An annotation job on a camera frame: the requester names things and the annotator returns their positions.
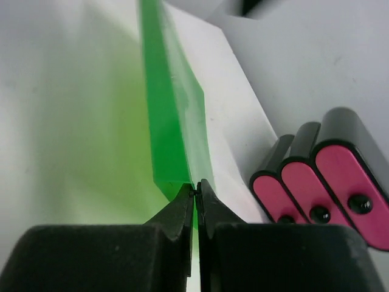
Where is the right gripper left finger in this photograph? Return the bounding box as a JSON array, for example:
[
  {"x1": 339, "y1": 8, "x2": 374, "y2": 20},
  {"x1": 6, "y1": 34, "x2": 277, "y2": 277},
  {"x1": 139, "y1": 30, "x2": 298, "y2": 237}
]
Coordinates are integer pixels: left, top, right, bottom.
[{"x1": 1, "y1": 184, "x2": 194, "y2": 291}]

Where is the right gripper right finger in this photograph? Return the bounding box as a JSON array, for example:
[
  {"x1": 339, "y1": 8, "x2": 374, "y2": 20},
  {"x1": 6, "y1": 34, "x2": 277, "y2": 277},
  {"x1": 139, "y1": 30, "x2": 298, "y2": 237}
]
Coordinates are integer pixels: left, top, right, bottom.
[{"x1": 196, "y1": 179, "x2": 385, "y2": 291}]

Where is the pink bottom drawer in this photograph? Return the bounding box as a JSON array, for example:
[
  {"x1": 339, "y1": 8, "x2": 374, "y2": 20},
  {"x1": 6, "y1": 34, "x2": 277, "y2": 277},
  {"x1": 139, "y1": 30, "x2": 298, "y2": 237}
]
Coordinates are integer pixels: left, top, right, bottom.
[{"x1": 252, "y1": 175, "x2": 308, "y2": 224}]

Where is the pink drawer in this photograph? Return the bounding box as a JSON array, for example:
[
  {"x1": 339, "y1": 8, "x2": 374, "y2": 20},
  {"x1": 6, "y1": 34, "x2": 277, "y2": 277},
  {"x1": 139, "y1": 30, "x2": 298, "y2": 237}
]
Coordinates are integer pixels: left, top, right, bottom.
[
  {"x1": 315, "y1": 145, "x2": 388, "y2": 251},
  {"x1": 252, "y1": 175, "x2": 308, "y2": 224},
  {"x1": 281, "y1": 162, "x2": 350, "y2": 226}
]

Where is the black pink drawer organizer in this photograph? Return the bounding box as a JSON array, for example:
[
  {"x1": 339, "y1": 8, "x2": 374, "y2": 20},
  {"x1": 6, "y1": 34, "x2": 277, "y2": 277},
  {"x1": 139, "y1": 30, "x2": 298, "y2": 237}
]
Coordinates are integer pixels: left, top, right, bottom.
[{"x1": 249, "y1": 107, "x2": 388, "y2": 250}]

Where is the pink top drawer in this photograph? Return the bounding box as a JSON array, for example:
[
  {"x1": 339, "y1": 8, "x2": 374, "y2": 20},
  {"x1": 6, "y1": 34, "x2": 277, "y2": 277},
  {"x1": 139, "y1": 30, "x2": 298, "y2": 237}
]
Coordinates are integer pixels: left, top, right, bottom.
[{"x1": 315, "y1": 145, "x2": 388, "y2": 251}]

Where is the green plastic folder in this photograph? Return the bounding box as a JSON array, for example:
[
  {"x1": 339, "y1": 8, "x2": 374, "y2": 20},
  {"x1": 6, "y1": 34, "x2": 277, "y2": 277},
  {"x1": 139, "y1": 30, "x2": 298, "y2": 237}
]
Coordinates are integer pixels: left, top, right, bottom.
[{"x1": 140, "y1": 1, "x2": 214, "y2": 201}]

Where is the pink middle drawer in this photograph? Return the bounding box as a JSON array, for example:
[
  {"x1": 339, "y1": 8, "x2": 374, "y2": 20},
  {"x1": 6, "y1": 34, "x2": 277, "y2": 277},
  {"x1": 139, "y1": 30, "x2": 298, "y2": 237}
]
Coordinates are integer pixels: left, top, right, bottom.
[{"x1": 281, "y1": 162, "x2": 350, "y2": 226}]

